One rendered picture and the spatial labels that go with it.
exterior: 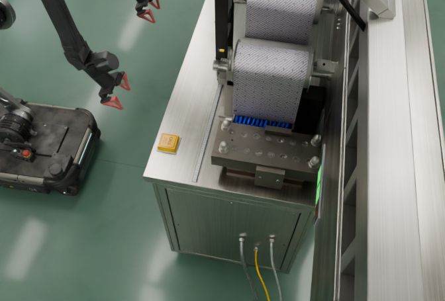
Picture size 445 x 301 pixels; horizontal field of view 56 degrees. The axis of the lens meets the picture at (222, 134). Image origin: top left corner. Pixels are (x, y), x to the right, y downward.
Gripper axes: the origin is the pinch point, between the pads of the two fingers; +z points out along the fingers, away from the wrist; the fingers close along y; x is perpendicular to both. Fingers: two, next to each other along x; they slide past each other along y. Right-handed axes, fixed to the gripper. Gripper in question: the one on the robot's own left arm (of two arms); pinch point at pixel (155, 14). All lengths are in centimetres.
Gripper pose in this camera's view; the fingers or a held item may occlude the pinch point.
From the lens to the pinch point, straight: 198.9
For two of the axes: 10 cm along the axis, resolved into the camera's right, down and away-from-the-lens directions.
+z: 4.9, 5.6, 6.7
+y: 1.5, -8.1, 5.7
